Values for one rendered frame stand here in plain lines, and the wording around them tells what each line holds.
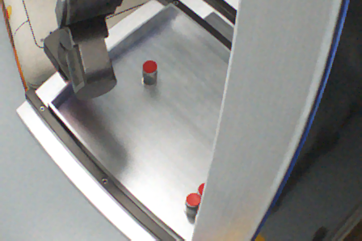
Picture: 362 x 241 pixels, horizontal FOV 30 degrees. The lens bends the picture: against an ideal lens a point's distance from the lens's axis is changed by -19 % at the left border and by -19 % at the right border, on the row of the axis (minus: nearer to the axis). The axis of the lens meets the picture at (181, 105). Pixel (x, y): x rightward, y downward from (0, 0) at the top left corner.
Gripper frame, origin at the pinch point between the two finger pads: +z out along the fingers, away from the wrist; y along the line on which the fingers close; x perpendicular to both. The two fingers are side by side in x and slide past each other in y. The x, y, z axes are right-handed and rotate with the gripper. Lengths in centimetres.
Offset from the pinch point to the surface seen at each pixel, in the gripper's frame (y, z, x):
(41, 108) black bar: 0.4, 1.3, -7.2
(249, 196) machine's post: 32, -52, -11
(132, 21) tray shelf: -2.6, 3.7, 14.5
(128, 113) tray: 9.6, 1.5, 3.6
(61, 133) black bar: 5.8, 0.3, -7.1
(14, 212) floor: -10, 94, -17
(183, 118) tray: 15.1, 0.6, 9.1
